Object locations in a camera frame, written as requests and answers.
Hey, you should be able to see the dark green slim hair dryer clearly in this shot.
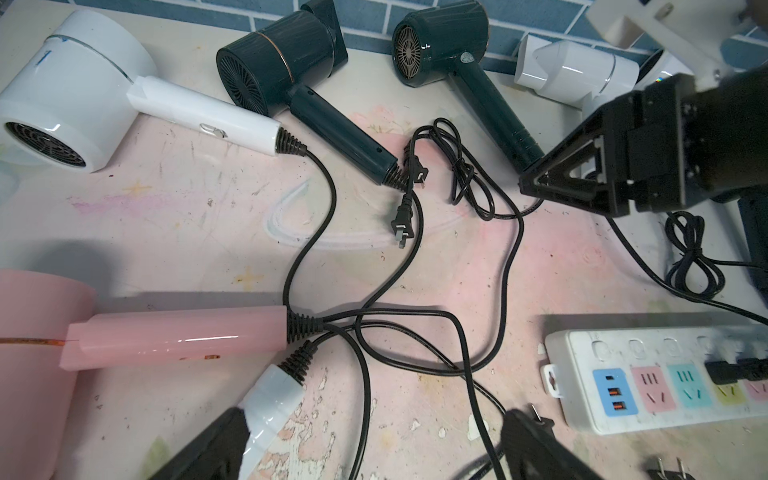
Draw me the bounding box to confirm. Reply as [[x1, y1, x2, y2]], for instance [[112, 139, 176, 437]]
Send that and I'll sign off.
[[216, 1, 408, 191]]

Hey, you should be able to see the dark green boxy hair dryer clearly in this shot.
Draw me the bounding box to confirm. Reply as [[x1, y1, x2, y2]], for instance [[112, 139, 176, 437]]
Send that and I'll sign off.
[[392, 1, 543, 174]]

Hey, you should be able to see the pink hair dryer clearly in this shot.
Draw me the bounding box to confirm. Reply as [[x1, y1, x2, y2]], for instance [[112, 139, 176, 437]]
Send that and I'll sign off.
[[1, 269, 324, 479]]

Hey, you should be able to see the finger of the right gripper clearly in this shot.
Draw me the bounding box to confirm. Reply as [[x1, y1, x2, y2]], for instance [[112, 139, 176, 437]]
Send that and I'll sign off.
[[519, 178, 630, 218], [520, 95, 630, 186]]

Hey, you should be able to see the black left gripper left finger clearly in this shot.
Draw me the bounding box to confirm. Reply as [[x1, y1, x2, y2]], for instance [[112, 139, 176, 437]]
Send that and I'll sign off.
[[150, 407, 250, 480]]

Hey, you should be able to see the dark teal round hair dryer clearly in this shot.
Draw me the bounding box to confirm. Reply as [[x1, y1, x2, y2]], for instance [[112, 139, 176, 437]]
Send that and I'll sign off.
[[738, 186, 767, 304]]

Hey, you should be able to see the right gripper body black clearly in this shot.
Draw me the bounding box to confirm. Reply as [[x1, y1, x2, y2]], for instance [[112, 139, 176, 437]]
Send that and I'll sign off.
[[617, 74, 699, 213]]

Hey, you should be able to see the black cable of boxy white dryer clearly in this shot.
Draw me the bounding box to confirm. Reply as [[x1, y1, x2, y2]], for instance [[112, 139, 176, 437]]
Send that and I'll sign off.
[[605, 215, 768, 328]]

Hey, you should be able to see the white boxy hair dryer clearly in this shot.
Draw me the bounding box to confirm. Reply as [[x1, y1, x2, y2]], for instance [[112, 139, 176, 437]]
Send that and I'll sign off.
[[514, 34, 639, 116]]

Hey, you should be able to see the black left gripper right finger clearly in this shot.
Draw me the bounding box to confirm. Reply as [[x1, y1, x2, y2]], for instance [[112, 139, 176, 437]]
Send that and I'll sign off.
[[501, 409, 601, 480]]

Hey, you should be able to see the white multicolour power strip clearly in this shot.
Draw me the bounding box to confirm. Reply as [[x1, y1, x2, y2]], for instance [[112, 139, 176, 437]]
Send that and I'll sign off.
[[540, 325, 767, 435]]

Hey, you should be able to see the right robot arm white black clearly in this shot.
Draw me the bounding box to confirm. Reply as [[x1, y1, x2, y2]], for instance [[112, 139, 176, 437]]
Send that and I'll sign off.
[[519, 68, 767, 307]]

